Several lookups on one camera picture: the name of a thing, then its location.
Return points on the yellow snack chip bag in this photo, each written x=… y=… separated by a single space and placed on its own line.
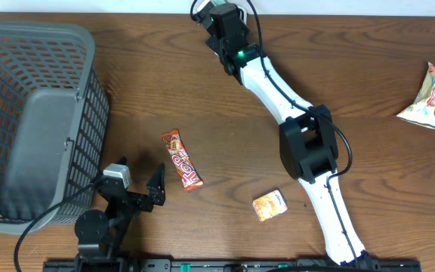
x=422 y=110

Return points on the teal wet wipes pack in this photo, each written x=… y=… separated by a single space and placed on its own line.
x=219 y=2

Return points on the orange chocolate bar wrapper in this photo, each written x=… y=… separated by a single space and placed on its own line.
x=180 y=157

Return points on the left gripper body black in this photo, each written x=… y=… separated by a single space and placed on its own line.
x=136 y=202

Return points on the grey plastic mesh basket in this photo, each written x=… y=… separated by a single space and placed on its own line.
x=53 y=117

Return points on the white barcode scanner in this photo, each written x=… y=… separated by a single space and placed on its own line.
x=243 y=14

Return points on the orange tissue pack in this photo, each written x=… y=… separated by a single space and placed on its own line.
x=269 y=205

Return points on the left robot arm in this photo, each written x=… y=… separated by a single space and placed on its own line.
x=101 y=233

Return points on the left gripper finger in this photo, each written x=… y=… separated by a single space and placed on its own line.
x=122 y=161
x=156 y=186

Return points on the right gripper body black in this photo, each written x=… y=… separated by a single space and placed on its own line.
x=214 y=44

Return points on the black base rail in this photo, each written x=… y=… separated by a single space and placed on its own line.
x=165 y=265

